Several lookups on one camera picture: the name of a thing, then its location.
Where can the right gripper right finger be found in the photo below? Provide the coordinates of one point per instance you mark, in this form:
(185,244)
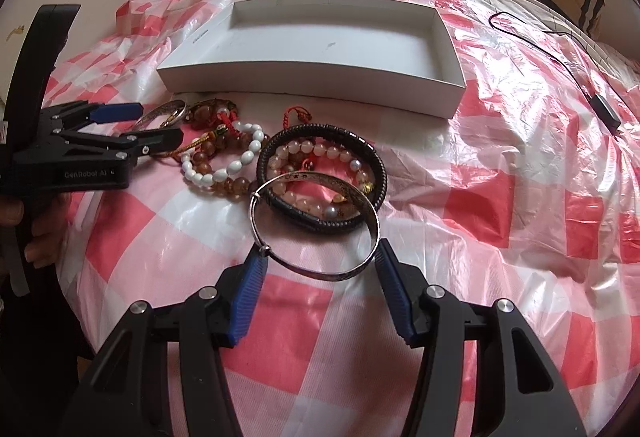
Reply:
(518,389)

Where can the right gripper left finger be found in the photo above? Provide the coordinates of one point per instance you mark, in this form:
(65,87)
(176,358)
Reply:
(125,391)

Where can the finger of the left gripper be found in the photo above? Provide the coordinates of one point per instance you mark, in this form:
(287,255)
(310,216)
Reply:
(82,150)
(83,113)

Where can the thin silver bangle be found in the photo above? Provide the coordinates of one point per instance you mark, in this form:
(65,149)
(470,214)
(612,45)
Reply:
(163,116)

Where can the person left hand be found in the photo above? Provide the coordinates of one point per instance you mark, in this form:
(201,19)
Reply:
(48,229)

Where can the red white checkered plastic sheet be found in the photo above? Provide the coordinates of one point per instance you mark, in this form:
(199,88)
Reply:
(523,194)

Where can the white shallow cardboard box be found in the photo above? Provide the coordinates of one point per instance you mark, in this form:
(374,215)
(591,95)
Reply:
(376,52)

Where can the black power adapter with cable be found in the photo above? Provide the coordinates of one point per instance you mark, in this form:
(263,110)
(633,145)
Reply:
(596,101)

